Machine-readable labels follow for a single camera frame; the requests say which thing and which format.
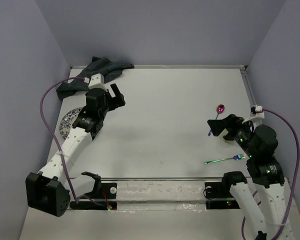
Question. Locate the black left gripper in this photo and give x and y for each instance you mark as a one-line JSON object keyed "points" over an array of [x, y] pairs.
{"points": [[116, 101]]}

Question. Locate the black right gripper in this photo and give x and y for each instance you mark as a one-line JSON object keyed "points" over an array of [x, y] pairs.
{"points": [[232, 124]]}

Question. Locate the iridescent purple spoon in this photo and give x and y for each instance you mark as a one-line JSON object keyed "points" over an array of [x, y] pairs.
{"points": [[219, 110]]}

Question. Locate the dark grey checked cloth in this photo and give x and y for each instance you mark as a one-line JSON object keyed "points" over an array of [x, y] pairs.
{"points": [[108, 69]]}

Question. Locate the iridescent green fork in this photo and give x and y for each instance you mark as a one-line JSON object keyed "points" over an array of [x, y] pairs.
{"points": [[236, 158]]}

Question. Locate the blue floral white plate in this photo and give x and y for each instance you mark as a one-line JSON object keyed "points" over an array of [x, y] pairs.
{"points": [[67, 121]]}

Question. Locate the pale yellow mug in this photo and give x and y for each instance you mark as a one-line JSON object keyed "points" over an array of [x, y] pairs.
{"points": [[228, 137]]}

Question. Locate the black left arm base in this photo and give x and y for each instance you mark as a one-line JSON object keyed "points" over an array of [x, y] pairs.
{"points": [[103, 199]]}

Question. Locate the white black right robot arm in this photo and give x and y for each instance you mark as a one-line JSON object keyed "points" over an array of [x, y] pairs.
{"points": [[265, 220]]}

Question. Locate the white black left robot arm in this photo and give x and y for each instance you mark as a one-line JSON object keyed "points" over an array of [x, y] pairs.
{"points": [[51, 190]]}

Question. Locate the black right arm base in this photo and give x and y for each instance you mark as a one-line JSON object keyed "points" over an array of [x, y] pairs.
{"points": [[217, 198]]}

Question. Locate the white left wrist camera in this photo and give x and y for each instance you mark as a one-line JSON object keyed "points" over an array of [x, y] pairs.
{"points": [[96, 81]]}

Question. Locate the aluminium table edge rail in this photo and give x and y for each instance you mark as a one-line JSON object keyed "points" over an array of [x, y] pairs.
{"points": [[161, 67]]}

